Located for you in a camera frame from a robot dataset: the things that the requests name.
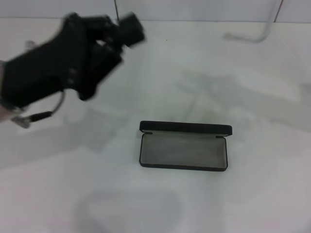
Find clear white glasses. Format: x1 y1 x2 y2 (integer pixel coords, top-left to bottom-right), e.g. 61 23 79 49
223 0 277 44

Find left gripper cable with connector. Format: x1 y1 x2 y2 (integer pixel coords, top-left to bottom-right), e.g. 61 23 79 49
11 91 66 128

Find black glasses case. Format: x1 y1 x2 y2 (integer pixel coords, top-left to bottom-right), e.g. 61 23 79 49
139 120 233 172

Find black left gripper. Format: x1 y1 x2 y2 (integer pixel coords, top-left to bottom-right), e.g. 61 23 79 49
0 13 98 108

